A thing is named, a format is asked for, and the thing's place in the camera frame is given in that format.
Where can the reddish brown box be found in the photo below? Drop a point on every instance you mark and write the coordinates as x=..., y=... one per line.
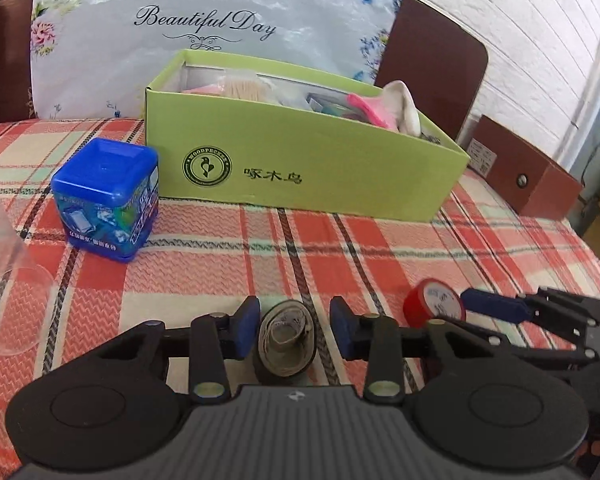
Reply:
x=535, y=180

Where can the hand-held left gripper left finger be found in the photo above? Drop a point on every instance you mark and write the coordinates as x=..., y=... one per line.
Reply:
x=247, y=329

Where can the pink plastic item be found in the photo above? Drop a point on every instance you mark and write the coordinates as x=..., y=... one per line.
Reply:
x=375, y=110

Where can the white cloth glove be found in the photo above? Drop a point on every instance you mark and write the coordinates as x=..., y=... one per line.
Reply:
x=402, y=105

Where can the blue cube container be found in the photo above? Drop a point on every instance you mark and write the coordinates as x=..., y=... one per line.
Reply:
x=105, y=195

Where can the clear plastic cup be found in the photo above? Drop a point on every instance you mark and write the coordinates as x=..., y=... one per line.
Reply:
x=5, y=280

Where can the red plaid bed sheet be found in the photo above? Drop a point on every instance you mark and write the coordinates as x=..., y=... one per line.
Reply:
x=205, y=265

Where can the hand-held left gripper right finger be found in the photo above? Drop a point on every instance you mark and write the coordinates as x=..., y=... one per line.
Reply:
x=341, y=331

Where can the grey tape roll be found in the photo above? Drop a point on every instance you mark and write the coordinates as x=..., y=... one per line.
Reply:
x=285, y=340

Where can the bundle of toothpicks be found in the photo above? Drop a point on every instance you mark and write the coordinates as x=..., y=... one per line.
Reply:
x=245, y=87

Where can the floral white pillow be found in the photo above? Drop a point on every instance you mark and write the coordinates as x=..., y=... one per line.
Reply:
x=130, y=60

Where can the red tape roll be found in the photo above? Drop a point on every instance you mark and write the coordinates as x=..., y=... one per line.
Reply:
x=422, y=305

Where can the light green cardboard box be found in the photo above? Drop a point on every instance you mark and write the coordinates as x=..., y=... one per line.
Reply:
x=330, y=160

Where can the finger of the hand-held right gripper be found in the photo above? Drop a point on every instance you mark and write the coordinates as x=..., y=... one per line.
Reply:
x=540, y=350
x=495, y=304

